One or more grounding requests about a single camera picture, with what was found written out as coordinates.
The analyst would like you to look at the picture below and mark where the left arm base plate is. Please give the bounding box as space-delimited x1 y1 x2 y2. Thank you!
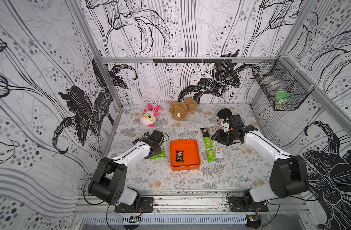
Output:
115 197 154 214

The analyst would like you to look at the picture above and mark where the black cookie packet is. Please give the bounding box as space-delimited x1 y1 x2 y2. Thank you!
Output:
200 128 210 138
175 150 184 163

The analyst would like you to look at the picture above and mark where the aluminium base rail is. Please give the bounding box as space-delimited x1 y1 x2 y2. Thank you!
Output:
73 190 309 215

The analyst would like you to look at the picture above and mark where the white cookie packet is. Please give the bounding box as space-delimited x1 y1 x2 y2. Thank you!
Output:
208 125 216 133
215 146 224 159

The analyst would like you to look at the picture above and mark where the orange storage box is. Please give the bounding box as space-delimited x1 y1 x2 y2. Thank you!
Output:
170 140 201 171

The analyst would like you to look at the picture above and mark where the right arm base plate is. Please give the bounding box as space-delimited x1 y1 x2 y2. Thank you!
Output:
226 195 269 213

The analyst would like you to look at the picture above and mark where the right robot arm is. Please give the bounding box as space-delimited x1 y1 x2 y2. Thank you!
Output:
212 115 309 206

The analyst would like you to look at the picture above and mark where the black-haired doll orange dress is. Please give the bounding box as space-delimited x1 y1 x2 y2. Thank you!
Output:
216 108 232 124

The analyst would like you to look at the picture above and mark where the brown teddy bear plush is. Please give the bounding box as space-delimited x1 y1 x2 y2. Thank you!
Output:
169 97 198 121

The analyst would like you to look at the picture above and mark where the black wire basket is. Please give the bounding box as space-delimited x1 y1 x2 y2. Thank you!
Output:
253 60 313 111

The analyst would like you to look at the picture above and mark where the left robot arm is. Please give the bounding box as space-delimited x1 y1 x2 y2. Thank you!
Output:
87 130 165 209

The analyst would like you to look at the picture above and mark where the green lid jar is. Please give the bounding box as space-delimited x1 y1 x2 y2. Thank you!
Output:
274 91 290 110

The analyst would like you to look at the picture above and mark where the pink white owl plush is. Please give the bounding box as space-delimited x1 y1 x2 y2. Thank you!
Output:
138 104 161 127

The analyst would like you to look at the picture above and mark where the green cookie packet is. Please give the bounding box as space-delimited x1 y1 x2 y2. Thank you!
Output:
203 137 213 149
206 149 216 162
150 147 166 160

